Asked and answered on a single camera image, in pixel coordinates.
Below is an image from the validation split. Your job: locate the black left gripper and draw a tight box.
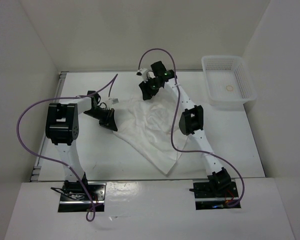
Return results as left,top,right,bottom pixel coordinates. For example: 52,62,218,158
83,107,118,132

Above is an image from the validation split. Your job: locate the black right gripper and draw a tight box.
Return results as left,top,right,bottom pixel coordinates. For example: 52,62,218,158
138,76,162,101

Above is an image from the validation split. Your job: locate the white pleated skirt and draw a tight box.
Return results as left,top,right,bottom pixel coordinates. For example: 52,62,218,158
114,96,181,176

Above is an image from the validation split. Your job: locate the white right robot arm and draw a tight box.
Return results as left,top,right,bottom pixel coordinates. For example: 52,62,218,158
136,61,232,198

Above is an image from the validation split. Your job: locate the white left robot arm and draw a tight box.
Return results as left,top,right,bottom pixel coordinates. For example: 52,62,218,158
45,91,118,200

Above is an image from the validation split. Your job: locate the tan rubber band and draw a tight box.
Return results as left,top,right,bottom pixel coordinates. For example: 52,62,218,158
225,85,234,92

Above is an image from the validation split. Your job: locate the white perforated plastic basket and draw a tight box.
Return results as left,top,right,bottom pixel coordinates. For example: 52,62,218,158
201,55,257,108

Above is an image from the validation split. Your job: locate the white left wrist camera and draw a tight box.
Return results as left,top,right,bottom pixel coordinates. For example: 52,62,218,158
107,98,119,105

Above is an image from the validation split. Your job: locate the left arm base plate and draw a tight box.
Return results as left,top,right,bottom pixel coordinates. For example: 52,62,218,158
50,181,107,213

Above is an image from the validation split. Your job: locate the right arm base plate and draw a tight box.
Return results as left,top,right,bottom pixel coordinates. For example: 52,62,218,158
189,180,241,211

